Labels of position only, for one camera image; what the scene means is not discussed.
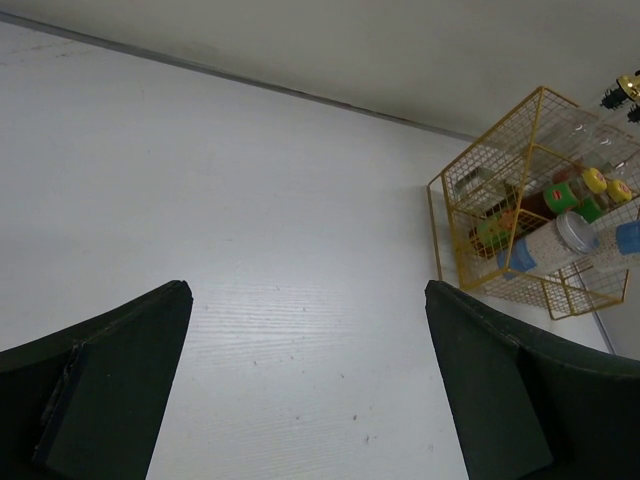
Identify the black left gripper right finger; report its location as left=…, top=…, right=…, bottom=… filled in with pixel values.
left=425, top=280, right=639, bottom=479

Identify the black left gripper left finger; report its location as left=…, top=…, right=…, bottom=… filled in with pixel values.
left=1, top=280, right=193, bottom=479

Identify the yellow-cap sauce bottle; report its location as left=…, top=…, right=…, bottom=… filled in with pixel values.
left=574, top=179, right=632, bottom=223
left=468, top=168, right=607, bottom=258

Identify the silver-lid spice jar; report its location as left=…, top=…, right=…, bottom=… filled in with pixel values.
left=496, top=211, right=599, bottom=280
left=590, top=220, right=639, bottom=272

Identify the clear bottle black cap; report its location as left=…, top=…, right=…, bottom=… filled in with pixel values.
left=523, top=152, right=636, bottom=197

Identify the gold wire basket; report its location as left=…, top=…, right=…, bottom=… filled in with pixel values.
left=426, top=82, right=639, bottom=319

